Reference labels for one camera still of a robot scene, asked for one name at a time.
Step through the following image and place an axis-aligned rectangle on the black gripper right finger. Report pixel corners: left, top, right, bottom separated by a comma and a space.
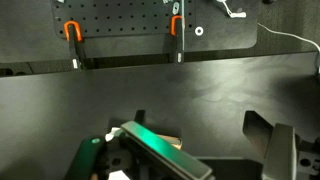
261, 123, 320, 180

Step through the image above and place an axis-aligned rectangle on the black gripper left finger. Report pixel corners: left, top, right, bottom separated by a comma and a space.
119, 120, 215, 180

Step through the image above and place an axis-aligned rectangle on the black orange spring clamp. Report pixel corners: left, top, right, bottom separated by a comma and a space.
63, 20, 87, 71
170, 14, 186, 64

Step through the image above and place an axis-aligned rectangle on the white washer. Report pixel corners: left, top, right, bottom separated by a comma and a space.
194, 26, 205, 37

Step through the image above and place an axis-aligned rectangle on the thin silver rod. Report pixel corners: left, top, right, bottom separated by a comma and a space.
180, 0, 186, 52

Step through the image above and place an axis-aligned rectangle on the black perforated mounting board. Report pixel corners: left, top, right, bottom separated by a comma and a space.
49, 0, 260, 52

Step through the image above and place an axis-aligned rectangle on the thin white cable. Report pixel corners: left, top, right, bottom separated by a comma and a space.
257, 22, 320, 55

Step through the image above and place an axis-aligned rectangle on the small silver metal bracket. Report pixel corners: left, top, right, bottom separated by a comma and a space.
162, 0, 181, 15

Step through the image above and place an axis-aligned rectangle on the white cable tie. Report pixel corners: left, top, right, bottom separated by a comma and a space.
215, 0, 248, 20

